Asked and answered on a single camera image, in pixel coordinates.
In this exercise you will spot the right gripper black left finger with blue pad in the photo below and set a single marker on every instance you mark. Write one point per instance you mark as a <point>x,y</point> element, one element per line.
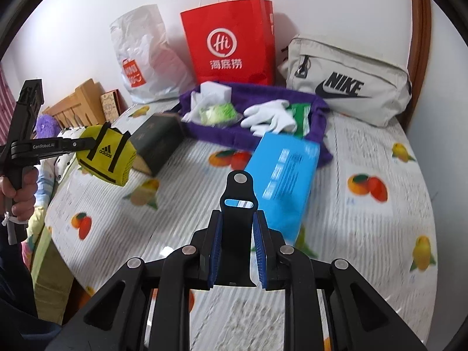
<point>189,267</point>

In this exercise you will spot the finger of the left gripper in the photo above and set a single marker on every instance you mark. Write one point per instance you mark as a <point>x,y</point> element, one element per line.
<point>49,147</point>

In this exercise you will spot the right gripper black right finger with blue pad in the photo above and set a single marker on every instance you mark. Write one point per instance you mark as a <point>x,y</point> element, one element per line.
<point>284,268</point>

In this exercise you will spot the yellow Adidas mini bag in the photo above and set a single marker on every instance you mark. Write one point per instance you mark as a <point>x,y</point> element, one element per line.
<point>112,155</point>

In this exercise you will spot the white cotton gloves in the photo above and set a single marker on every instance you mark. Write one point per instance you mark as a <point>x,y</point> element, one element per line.
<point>269,117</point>

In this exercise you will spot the green snack packet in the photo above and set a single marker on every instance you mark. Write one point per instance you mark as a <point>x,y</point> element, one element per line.
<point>300,113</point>

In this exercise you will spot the person's dark sleeved forearm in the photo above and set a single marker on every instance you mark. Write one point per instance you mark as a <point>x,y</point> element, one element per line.
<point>21,328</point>

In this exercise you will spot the person's left hand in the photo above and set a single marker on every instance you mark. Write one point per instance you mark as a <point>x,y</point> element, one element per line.
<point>23,198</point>

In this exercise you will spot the purple plush toy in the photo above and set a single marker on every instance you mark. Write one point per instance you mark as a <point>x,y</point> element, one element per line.
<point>47,126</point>

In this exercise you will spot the pink striped cloth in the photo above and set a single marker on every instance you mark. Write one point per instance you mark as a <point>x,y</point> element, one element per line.
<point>7,106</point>

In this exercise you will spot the blue tissue pack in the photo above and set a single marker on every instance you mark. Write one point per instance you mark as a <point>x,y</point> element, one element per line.
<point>283,168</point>

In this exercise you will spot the brown patterned box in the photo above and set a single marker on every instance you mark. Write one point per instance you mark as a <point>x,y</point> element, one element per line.
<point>113,105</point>

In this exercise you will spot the fruit patterned tablecloth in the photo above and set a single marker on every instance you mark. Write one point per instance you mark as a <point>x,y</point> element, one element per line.
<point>365,206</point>

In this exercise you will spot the dark green box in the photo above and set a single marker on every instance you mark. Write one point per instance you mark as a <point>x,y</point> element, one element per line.
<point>155,141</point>

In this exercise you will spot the purple towel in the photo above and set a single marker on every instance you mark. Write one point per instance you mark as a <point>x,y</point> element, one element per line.
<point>246,95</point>

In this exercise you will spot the white plastic shopping bag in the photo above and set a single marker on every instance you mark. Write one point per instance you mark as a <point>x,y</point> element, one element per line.
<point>150,68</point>

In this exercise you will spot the crumpled white tissue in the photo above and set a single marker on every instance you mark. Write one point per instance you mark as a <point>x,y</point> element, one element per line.
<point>198,101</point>

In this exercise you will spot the white sponge block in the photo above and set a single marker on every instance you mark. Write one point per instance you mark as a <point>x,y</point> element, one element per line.
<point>214,93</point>

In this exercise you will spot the beige Nike waist bag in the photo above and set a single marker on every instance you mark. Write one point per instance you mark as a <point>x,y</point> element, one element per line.
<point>352,80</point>

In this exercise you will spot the red paper shopping bag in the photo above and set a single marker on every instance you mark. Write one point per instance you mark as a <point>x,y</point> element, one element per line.
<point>232,41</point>

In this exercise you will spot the brown wooden door frame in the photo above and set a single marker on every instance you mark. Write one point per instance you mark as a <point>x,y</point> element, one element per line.
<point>419,51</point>

